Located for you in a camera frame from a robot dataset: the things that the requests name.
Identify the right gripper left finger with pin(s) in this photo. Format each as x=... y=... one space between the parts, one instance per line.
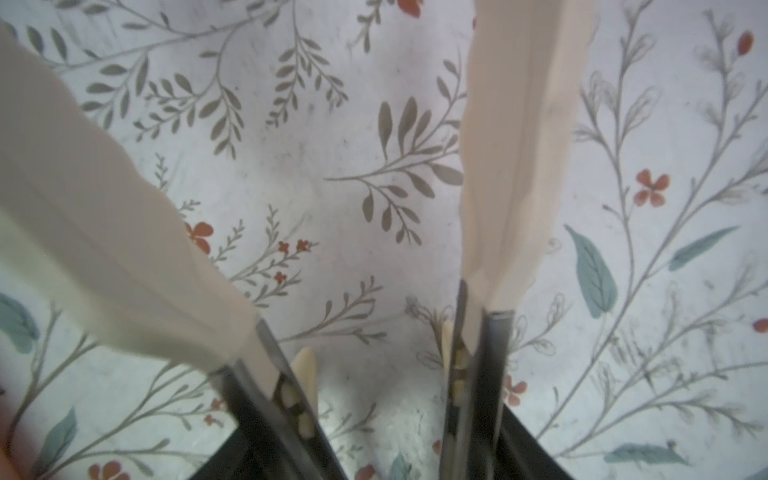
x=81 y=224

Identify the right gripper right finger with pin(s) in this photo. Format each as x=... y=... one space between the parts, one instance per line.
x=524 y=67

